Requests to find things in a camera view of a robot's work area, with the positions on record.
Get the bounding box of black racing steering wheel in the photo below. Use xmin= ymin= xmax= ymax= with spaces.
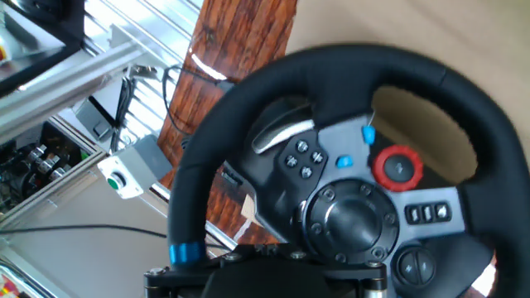
xmin=167 ymin=43 xmax=530 ymax=298

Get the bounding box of wood grain table cover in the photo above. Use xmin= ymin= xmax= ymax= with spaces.
xmin=157 ymin=0 xmax=498 ymax=298

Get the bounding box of grey box with green button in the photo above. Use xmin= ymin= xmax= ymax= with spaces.
xmin=97 ymin=134 xmax=173 ymax=200

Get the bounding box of grey plastic block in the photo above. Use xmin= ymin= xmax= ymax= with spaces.
xmin=74 ymin=94 xmax=115 ymax=142

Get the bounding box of black computer monitor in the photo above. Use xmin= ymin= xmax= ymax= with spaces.
xmin=0 ymin=0 xmax=86 ymax=99

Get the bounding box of black wheel USB cable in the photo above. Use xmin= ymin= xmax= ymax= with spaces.
xmin=162 ymin=65 xmax=235 ymax=148

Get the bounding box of black button box cable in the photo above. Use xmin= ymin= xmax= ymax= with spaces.
xmin=109 ymin=76 xmax=136 ymax=152

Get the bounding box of black floor cable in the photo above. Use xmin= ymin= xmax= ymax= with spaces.
xmin=0 ymin=224 xmax=233 ymax=249

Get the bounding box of aluminium frame post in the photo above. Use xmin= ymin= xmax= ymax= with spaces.
xmin=0 ymin=39 xmax=144 ymax=144

